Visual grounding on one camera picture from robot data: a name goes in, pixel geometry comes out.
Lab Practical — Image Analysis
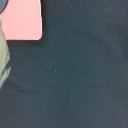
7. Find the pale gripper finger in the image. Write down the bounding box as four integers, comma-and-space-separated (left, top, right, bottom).
0, 19, 11, 89

